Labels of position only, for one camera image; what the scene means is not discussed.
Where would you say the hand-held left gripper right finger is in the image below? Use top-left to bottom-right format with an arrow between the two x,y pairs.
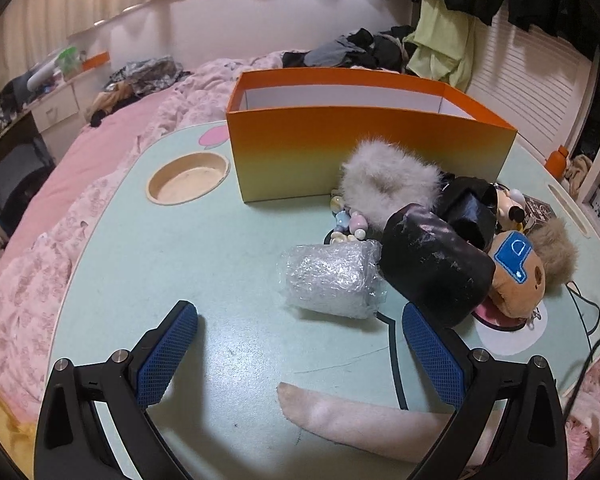
401,302 -> 567,480

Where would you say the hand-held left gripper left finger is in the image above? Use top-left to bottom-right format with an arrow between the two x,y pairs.
34,300 -> 199,480

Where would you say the worn black leather pouch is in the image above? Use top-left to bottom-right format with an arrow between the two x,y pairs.
380,203 -> 496,328

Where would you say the brown plush toy blue patch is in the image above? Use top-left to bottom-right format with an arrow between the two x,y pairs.
472,217 -> 581,333

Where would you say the bubble wrap bundle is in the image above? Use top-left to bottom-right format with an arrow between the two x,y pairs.
279,239 -> 387,321

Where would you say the pastel bead charm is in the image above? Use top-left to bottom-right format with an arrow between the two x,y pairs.
328,192 -> 368,246

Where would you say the grey fluffy item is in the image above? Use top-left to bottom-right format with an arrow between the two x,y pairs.
337,139 -> 446,233

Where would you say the orange cardboard box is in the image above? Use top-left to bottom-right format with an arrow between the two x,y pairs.
226,69 -> 518,204

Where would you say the pale pink sock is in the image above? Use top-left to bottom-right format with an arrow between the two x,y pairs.
277,382 -> 496,466

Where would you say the pink fuzzy blanket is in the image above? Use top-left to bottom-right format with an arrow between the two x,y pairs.
562,355 -> 600,480

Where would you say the pink bed quilt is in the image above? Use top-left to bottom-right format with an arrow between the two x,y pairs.
0,57 -> 286,411

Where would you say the yellow cloth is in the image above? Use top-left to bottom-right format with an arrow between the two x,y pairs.
0,377 -> 36,480

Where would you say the orange bottle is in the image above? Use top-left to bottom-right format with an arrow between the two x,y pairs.
546,146 -> 571,181

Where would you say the black chair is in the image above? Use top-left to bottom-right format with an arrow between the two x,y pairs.
0,142 -> 56,221

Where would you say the beige cloth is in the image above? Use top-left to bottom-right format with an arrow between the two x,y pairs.
565,154 -> 596,196

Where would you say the tan garment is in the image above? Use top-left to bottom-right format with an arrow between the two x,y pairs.
89,85 -> 136,128

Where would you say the white drawer cabinet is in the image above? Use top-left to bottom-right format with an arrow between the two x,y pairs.
30,82 -> 88,133

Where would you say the patterned clothes pile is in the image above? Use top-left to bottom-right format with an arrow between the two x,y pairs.
102,57 -> 191,96

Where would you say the white louvred door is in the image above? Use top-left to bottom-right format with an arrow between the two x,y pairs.
467,5 -> 593,156

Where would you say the small orange box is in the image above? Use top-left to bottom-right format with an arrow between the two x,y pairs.
80,51 -> 112,72

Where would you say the white cylinder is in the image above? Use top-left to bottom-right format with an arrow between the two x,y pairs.
25,60 -> 61,92

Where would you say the light green garment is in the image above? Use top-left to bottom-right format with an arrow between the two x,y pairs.
405,0 -> 476,91

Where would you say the green bottle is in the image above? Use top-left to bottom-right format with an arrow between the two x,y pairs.
55,46 -> 81,73

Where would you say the pile of dark clothes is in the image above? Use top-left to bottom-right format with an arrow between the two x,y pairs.
282,27 -> 421,71

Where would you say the cream curtain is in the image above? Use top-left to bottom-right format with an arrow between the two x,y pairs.
0,0 -> 381,56

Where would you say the black cable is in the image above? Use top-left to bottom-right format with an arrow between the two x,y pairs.
562,280 -> 600,411

